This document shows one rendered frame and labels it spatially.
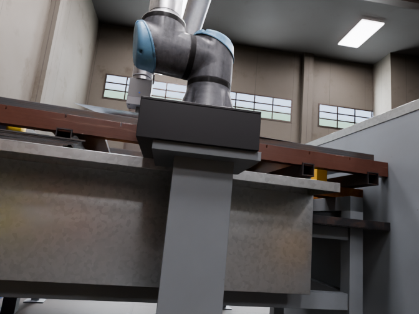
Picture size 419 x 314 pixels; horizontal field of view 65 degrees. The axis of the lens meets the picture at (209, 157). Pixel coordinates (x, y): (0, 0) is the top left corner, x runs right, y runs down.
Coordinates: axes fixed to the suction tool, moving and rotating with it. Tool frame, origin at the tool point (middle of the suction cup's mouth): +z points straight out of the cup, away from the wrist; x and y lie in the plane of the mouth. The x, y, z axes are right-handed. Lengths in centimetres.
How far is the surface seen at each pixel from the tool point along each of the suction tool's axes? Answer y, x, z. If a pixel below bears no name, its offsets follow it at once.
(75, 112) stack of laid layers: 20.2, 6.2, 2.2
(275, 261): -54, 8, 47
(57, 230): 17.1, 14.4, 41.9
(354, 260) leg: -92, -4, 45
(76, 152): 11.5, 29.9, 20.2
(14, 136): 30.5, 24.2, 16.5
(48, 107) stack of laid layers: 29.2, 7.0, 1.9
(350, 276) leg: -90, -4, 51
